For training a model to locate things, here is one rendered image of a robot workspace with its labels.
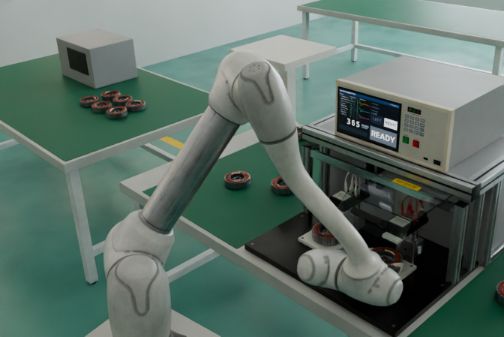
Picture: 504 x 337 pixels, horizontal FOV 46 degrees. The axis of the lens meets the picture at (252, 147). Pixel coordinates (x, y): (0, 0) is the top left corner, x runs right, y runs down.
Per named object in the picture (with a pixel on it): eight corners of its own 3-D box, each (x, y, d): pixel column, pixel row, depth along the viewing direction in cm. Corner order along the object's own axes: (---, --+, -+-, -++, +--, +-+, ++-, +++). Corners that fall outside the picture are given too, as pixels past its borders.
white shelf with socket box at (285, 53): (286, 158, 280) (284, 64, 260) (233, 136, 305) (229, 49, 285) (334, 136, 301) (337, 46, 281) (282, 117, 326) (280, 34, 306)
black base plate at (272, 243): (394, 338, 172) (395, 332, 171) (244, 248, 215) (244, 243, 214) (478, 267, 200) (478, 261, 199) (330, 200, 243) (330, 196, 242)
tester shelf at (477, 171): (472, 202, 176) (473, 188, 174) (301, 138, 222) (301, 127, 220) (538, 154, 203) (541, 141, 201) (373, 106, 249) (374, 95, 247)
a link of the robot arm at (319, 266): (319, 277, 181) (355, 291, 172) (286, 281, 169) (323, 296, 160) (325, 242, 180) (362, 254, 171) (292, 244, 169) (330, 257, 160)
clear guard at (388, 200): (400, 247, 168) (400, 229, 165) (333, 216, 184) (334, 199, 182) (460, 204, 188) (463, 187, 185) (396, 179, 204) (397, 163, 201)
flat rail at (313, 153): (459, 215, 180) (460, 207, 179) (306, 154, 222) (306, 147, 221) (461, 214, 181) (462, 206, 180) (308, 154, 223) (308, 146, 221)
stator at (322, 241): (327, 250, 206) (327, 241, 205) (305, 236, 214) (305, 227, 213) (350, 238, 212) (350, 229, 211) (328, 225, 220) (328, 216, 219)
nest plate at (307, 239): (330, 257, 204) (330, 254, 204) (298, 240, 214) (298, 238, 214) (357, 240, 213) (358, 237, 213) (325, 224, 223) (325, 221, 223)
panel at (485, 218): (481, 263, 198) (493, 183, 186) (328, 195, 243) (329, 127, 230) (483, 261, 199) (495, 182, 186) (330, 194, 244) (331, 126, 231)
